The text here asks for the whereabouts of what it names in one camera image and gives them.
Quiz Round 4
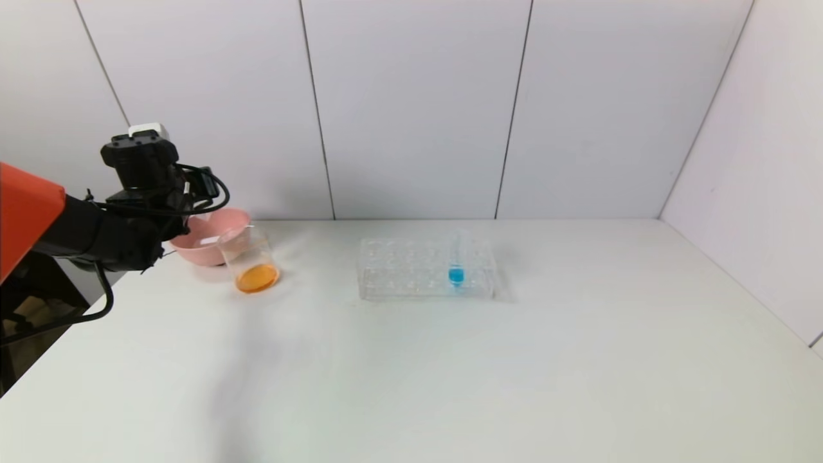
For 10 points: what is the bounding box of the clear plastic test tube rack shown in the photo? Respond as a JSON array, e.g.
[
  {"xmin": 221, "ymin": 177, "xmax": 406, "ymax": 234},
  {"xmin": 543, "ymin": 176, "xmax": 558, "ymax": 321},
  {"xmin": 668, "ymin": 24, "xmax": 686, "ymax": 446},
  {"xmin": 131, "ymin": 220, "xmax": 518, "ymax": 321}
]
[{"xmin": 357, "ymin": 236, "xmax": 498, "ymax": 301}]

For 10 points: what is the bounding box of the test tube with blue pigment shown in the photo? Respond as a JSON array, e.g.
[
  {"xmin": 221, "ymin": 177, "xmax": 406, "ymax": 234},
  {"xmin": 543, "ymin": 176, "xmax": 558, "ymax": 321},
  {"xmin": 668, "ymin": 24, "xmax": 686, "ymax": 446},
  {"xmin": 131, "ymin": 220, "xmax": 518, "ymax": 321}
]
[{"xmin": 448, "ymin": 230, "xmax": 468, "ymax": 289}]

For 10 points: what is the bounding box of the clear glass beaker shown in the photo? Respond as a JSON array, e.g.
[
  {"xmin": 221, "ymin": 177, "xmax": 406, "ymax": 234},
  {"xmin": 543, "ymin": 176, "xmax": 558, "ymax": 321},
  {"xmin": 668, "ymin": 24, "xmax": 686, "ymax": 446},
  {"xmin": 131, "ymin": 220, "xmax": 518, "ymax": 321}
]
[{"xmin": 217, "ymin": 225, "xmax": 282, "ymax": 295}]

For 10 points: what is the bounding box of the pink bowl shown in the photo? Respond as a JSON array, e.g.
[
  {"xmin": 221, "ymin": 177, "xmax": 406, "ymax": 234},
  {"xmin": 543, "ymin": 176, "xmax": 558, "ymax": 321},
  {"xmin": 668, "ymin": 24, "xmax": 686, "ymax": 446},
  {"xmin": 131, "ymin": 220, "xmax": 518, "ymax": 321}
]
[{"xmin": 169, "ymin": 207, "xmax": 252, "ymax": 268}]

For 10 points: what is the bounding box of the black stand beside table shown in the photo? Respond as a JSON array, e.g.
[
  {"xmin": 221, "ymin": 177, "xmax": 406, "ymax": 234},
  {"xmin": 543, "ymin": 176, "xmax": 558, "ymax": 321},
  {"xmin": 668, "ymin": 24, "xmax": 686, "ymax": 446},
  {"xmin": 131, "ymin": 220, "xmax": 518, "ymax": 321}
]
[{"xmin": 0, "ymin": 251, "xmax": 91, "ymax": 394}]

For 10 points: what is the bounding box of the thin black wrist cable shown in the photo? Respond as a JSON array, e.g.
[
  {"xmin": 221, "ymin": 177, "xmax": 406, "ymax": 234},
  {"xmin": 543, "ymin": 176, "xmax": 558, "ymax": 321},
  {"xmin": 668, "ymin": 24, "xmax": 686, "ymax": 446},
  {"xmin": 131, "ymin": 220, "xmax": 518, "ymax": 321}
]
[{"xmin": 172, "ymin": 163, "xmax": 231, "ymax": 217}]

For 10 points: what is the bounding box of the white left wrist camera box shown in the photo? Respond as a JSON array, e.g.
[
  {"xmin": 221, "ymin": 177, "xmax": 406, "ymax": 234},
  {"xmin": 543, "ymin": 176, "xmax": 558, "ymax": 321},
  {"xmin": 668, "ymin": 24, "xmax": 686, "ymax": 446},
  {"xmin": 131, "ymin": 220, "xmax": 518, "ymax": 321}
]
[{"xmin": 128, "ymin": 122, "xmax": 170, "ymax": 141}]

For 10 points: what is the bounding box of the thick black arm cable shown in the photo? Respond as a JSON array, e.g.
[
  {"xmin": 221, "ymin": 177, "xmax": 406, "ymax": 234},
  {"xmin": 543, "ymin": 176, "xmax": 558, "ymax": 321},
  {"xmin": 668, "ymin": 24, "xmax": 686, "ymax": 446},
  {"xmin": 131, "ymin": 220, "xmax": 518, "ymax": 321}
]
[{"xmin": 0, "ymin": 262, "xmax": 116, "ymax": 346}]

